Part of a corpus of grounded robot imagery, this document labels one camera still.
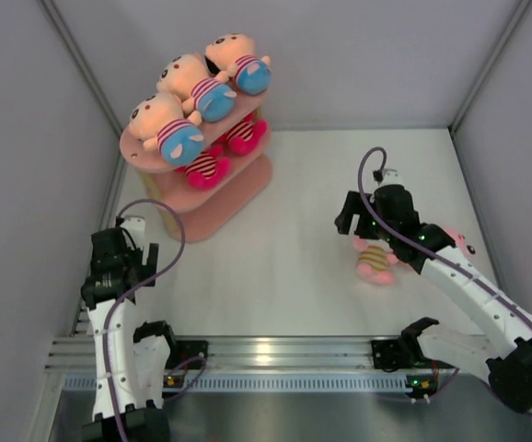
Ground pink frog toy striped shirt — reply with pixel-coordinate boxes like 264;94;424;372
353;238;399;285

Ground white panda toy yellow glasses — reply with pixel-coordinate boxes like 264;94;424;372
177;145;231;191

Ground peach pig toy blue shorts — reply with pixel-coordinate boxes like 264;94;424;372
156;53;237;122

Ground black-haired boy doll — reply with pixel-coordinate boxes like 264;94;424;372
204;33;272;96

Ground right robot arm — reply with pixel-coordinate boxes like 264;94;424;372
334;184;532;413

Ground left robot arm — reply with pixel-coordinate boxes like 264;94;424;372
81;216;179;441

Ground pink wooden shelf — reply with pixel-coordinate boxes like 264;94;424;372
119;87;274;244

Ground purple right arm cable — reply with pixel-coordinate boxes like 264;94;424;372
357;146;532;420

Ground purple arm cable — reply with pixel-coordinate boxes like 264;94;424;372
357;146;532;420
107;199;208;442

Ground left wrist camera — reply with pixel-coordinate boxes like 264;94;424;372
118;215;146;250

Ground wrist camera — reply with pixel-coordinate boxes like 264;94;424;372
118;215;146;250
373;169;403;187

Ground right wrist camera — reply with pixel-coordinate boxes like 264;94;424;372
373;169;403;187

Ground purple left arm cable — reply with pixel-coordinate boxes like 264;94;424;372
107;199;208;442

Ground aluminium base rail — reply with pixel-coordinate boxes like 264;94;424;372
44;334;497;370

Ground white slotted cable duct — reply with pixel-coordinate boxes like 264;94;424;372
63;373;433;392

